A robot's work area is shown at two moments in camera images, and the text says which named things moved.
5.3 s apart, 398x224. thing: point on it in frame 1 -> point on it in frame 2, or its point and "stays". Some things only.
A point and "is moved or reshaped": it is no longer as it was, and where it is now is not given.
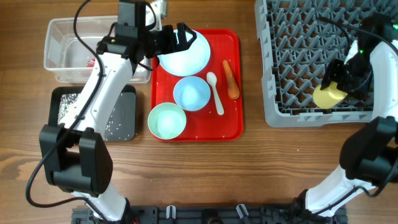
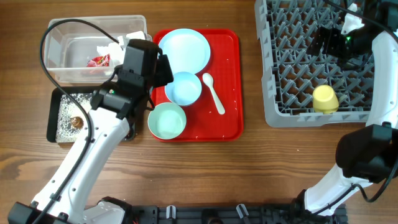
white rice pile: x=67 y=101 is moved or reshaped
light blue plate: x=188 y=62 stays
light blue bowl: x=191 y=93 is moved or reshaped
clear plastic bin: x=68 y=60 stays
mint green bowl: x=166 y=121 stays
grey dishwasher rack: x=299 y=38 stays
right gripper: x=339 y=76 -> x=323 y=43
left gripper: x=170 y=46 -> x=161 y=71
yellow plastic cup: x=328 y=98 is moved or reshaped
